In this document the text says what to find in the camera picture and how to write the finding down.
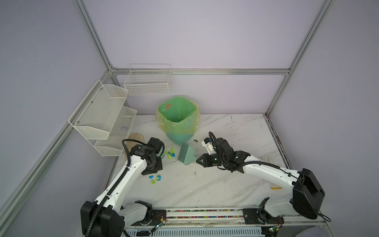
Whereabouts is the paper scraps cluster upper left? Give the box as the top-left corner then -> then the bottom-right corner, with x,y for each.
165,147 -> 176,160

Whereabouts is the white wire basket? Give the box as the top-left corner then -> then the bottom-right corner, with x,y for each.
123,64 -> 172,96

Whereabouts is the green trash bin with bag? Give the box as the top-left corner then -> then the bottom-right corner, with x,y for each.
155,96 -> 200,145

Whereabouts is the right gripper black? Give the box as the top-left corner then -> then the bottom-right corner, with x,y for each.
194,152 -> 226,167

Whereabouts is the green hand brush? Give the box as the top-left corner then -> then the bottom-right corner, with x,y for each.
177,142 -> 196,166

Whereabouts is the paper scraps cluster far left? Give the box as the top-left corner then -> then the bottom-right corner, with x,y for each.
149,174 -> 161,185

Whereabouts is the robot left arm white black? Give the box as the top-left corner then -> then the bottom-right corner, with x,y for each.
80,137 -> 165,237

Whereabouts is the paper scraps cluster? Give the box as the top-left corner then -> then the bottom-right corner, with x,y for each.
149,174 -> 161,185
165,147 -> 176,160

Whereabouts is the green plastic dustpan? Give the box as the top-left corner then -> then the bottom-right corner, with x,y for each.
159,145 -> 165,159

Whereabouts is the beige glove left side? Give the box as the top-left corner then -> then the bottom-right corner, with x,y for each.
128,133 -> 145,143

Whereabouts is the robot right arm white black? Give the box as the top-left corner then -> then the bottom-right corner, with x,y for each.
196,132 -> 331,224

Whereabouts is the white mesh two-tier shelf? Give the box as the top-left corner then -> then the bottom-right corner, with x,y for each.
68,81 -> 137,157

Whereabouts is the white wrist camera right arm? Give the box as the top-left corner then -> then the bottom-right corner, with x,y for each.
201,138 -> 215,155

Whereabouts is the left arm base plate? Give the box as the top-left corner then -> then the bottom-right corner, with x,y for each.
132,209 -> 167,226

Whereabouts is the white slotted cable duct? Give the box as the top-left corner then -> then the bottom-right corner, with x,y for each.
125,227 -> 265,237

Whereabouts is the aluminium front rail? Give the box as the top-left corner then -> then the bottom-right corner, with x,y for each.
118,205 -> 326,230

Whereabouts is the white knit glove right side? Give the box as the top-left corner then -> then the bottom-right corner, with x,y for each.
261,156 -> 283,190

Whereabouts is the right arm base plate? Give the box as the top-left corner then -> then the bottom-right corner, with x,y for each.
242,208 -> 284,225

